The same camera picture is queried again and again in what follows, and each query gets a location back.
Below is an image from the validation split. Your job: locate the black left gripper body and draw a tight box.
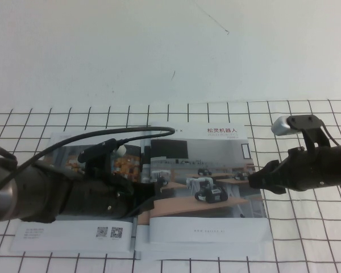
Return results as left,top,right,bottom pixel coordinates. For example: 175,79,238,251
56,155,139,224

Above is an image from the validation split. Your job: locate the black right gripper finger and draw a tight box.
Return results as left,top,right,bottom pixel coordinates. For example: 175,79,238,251
260,160,288,176
248,169,287,195

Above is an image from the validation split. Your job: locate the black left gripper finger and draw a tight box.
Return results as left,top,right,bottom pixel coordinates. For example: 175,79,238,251
130,181,163,201
127,197,157,219

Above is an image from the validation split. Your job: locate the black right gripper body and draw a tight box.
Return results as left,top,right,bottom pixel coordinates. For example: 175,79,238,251
278,145,336,192

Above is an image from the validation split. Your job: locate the AgileX product brochure book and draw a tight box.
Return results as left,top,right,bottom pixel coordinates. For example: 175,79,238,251
10,123,273,261

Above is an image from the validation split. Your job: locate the white black-grid tablecloth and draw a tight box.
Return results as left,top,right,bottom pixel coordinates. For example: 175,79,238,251
0,98,341,273

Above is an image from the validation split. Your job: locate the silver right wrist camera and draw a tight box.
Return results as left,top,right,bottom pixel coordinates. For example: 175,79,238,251
271,114,325,137

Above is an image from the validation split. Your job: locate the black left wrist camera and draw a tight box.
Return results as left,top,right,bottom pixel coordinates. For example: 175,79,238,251
77,138,126,165

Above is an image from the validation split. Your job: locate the black left camera cable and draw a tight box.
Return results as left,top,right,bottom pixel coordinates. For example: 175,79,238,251
0,126,180,197

